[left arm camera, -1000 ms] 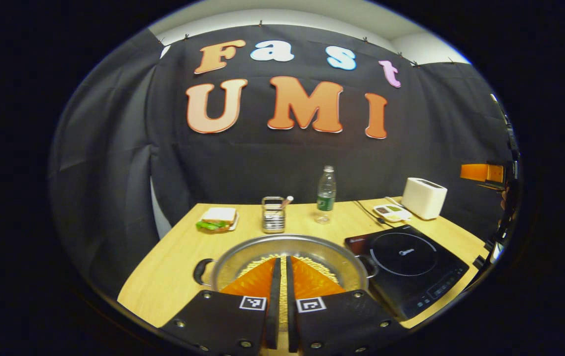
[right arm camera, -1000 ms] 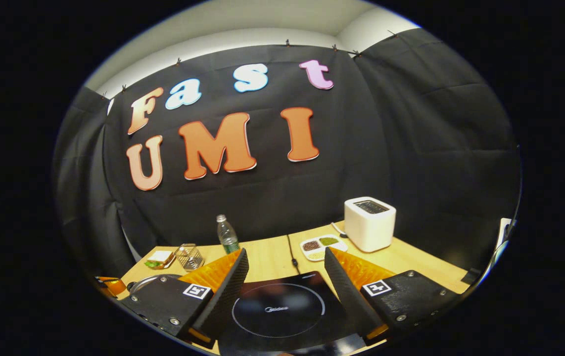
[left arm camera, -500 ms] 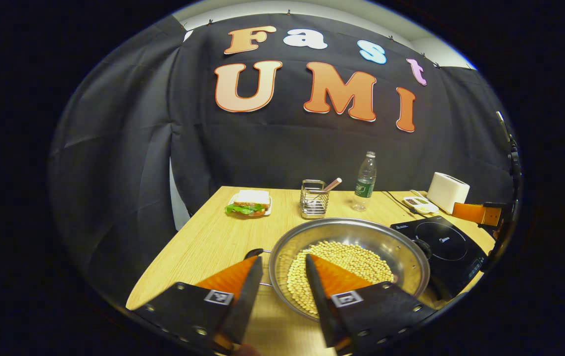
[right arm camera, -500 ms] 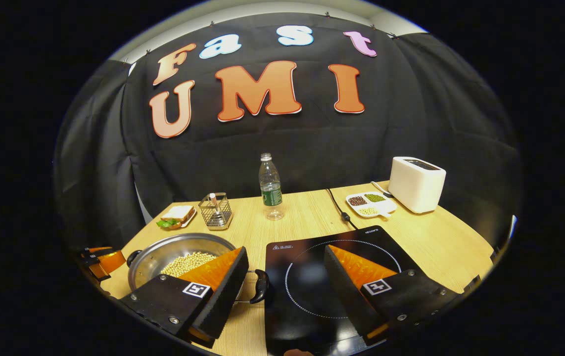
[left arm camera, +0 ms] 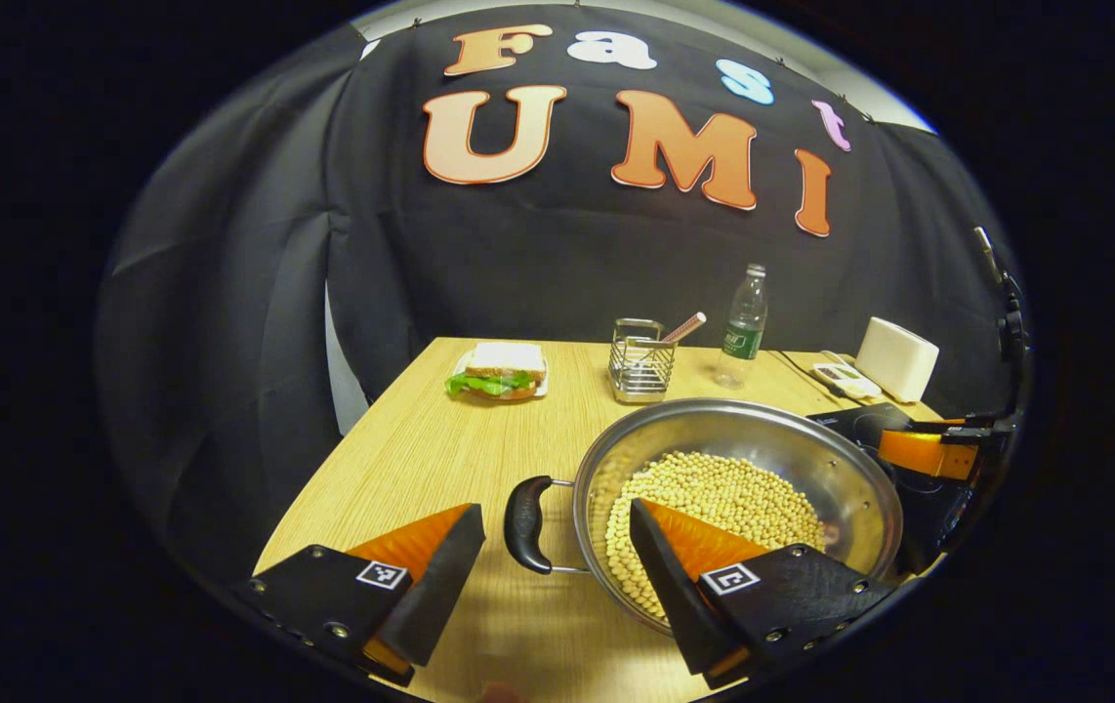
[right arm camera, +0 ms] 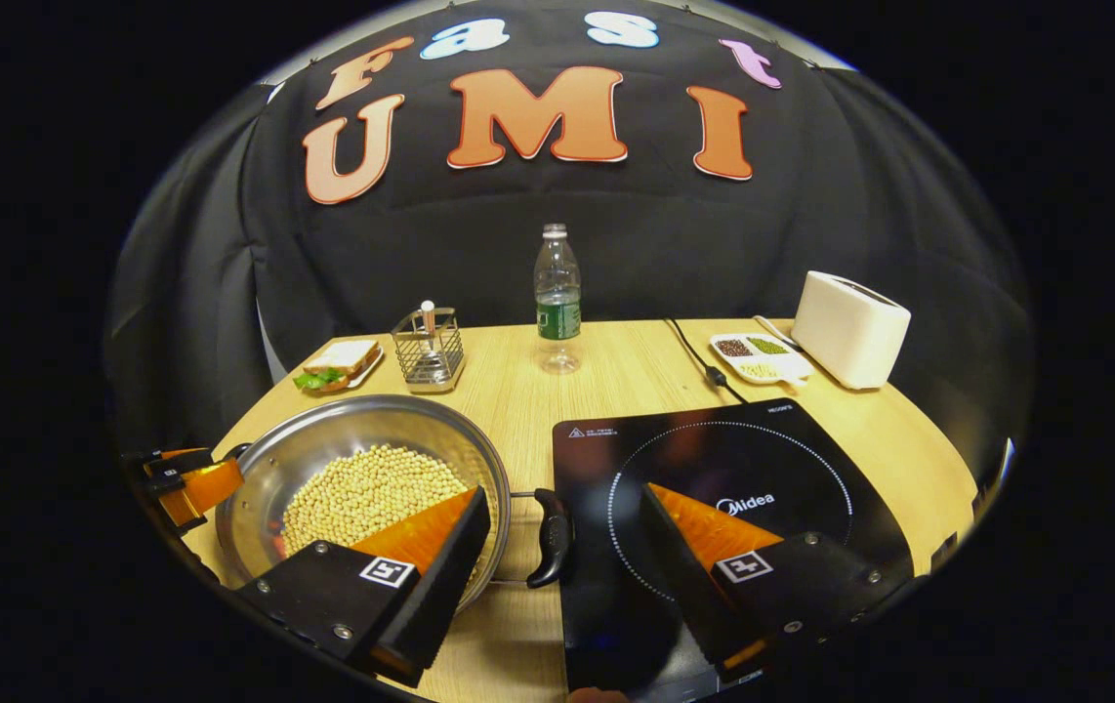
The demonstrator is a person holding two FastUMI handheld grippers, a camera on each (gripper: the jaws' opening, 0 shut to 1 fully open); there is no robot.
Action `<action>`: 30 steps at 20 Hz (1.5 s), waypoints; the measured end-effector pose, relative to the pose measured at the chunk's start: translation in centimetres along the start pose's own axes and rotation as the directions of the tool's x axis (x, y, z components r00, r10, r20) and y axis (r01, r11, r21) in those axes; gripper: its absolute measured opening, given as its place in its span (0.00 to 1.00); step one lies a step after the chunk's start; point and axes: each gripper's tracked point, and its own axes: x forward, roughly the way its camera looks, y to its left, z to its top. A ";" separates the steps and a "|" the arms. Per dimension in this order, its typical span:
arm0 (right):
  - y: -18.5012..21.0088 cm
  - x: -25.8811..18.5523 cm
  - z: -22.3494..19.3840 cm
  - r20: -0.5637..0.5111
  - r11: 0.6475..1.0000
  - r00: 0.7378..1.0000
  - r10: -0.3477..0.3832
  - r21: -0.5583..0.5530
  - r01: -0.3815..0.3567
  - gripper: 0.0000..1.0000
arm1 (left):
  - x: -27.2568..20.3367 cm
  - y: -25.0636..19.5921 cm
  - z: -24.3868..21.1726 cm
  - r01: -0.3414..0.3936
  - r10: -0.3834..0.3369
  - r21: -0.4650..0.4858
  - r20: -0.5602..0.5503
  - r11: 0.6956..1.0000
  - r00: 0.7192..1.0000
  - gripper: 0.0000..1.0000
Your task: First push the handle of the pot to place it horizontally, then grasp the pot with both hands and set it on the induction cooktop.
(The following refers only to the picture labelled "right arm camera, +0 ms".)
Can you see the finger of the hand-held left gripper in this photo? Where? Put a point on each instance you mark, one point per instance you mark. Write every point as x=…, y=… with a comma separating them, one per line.
x=211, y=485
x=177, y=461

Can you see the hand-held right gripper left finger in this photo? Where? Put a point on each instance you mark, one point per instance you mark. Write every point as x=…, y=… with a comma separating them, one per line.
x=445, y=576

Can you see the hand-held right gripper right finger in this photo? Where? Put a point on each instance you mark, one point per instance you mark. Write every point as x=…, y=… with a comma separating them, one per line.
x=684, y=596

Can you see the black induction cooktop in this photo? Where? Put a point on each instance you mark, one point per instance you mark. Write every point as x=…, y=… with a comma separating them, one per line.
x=597, y=547

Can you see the stainless steel pot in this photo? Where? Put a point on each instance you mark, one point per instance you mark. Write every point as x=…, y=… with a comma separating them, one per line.
x=323, y=439

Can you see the pile of soybeans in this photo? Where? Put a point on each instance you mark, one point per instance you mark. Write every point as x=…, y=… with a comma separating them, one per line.
x=362, y=493

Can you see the small white plate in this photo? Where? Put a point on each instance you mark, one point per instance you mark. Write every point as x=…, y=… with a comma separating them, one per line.
x=363, y=380

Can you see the sandwich with lettuce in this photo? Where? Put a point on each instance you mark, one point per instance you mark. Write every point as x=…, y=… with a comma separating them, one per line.
x=348, y=356

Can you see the white divided bean dish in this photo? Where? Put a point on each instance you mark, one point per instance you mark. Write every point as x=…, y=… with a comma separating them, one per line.
x=764, y=370

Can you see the clear plastic water bottle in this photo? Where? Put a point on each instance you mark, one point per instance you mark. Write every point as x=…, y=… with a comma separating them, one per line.
x=557, y=293

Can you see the white toaster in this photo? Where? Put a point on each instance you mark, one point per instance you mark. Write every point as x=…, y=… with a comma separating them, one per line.
x=846, y=337

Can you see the black backdrop cloth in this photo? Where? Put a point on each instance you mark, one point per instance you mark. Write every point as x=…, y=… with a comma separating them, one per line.
x=714, y=244

